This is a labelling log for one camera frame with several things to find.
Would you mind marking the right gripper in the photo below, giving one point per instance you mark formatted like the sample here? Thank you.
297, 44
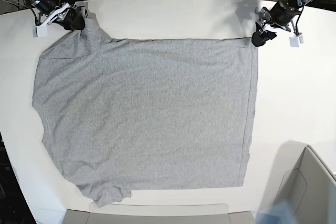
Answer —
58, 11

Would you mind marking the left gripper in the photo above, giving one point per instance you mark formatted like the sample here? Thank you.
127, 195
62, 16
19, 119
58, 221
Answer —
279, 17

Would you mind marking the grey T-shirt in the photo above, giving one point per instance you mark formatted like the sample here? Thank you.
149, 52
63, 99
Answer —
121, 115

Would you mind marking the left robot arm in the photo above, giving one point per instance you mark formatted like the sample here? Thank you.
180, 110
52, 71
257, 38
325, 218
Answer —
297, 4

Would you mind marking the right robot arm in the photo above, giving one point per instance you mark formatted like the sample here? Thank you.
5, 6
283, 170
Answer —
44, 18

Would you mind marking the grey plastic bin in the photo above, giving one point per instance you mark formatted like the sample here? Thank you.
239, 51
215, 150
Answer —
306, 193

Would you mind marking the grey tray front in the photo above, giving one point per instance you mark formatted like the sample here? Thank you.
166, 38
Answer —
214, 213

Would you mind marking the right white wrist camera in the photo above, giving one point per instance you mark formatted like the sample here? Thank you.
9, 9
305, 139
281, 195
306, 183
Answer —
39, 31

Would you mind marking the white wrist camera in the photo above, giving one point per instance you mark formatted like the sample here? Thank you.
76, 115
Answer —
39, 31
296, 40

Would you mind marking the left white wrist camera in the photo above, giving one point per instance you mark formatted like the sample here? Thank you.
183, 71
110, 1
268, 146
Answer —
296, 40

